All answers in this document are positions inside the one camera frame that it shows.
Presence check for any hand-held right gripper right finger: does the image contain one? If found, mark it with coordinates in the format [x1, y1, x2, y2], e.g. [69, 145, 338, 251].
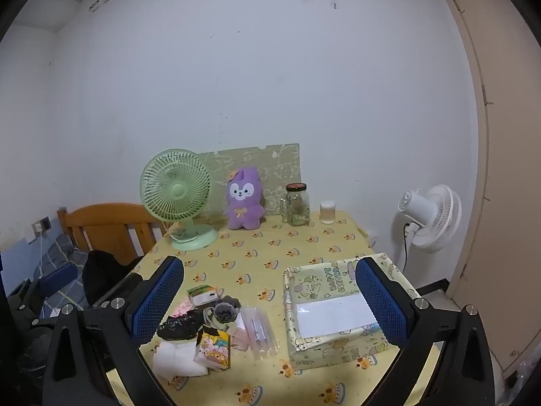
[355, 256, 495, 406]

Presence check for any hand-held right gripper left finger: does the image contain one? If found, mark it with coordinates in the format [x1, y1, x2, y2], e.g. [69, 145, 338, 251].
[42, 256, 185, 406]

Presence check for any black dotted cloth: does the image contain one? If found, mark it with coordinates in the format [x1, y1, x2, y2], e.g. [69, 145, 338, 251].
[157, 309, 212, 341]

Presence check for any white cloth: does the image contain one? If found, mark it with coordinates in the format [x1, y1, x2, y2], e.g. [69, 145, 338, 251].
[152, 338, 210, 378]

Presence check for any yellow printed fabric box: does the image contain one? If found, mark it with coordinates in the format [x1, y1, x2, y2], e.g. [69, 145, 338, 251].
[282, 253, 413, 366]

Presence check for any cartoon print tissue packet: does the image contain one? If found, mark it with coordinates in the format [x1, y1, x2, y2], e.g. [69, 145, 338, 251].
[194, 325, 232, 370]

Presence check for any clear plastic packet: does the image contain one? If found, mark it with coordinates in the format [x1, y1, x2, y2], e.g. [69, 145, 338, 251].
[241, 307, 280, 360]

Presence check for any pink tissue packet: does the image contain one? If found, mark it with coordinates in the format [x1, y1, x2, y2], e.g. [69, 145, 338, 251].
[171, 298, 197, 318]

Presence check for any small green white box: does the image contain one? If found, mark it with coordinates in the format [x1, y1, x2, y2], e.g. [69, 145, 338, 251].
[187, 285, 222, 307]

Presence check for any white sheet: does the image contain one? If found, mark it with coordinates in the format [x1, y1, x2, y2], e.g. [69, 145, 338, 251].
[296, 294, 378, 339]

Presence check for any grey knitted scrunchie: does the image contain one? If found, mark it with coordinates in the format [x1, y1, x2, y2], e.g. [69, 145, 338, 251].
[204, 295, 241, 326]

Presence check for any pink flat packet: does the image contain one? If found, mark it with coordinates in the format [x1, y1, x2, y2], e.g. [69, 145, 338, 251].
[230, 309, 251, 352]

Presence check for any white standing fan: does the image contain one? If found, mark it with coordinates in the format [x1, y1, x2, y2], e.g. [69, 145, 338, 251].
[397, 184, 462, 273]

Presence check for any plaid blanket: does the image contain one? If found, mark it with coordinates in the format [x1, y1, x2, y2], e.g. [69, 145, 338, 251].
[31, 232, 91, 318]

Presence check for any green desk fan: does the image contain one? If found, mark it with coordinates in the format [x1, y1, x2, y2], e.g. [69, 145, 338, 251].
[139, 149, 218, 251]

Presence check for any purple plush toy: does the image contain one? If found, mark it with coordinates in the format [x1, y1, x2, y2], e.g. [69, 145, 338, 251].
[225, 166, 266, 231]

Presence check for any glass jar with lid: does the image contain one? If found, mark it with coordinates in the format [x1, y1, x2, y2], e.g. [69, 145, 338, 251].
[281, 183, 311, 227]

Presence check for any green patterned board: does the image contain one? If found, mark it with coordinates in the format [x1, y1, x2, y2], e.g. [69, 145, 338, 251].
[195, 144, 301, 216]

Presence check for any beige door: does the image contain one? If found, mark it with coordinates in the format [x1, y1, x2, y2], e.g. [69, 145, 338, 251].
[435, 0, 541, 385]

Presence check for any white cable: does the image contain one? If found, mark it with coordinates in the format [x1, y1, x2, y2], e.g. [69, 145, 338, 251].
[34, 237, 45, 282]

